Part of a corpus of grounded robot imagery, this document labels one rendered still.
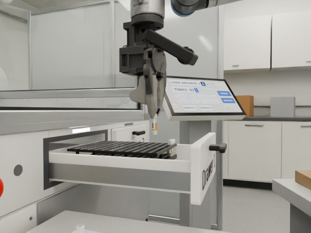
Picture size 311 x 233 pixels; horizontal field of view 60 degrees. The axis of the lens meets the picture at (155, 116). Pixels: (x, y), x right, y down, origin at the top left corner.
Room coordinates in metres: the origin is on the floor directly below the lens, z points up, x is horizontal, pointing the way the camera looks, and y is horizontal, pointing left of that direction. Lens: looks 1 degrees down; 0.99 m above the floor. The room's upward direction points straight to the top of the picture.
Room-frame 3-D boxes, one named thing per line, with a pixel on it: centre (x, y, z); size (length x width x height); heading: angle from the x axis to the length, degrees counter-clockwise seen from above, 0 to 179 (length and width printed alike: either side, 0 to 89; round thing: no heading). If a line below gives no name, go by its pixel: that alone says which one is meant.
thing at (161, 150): (0.65, -0.02, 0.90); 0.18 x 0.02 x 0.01; 162
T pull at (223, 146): (0.61, -0.14, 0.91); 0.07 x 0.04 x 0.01; 162
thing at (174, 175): (0.68, 0.08, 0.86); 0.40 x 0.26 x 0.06; 72
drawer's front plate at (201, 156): (0.62, -0.12, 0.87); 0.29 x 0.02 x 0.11; 162
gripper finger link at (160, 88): (0.61, 0.01, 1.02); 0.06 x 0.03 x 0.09; 67
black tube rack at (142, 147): (0.68, 0.07, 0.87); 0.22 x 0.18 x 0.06; 72
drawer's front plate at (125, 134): (1.02, 0.09, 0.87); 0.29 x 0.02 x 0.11; 162
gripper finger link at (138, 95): (0.57, 0.03, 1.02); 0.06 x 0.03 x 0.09; 67
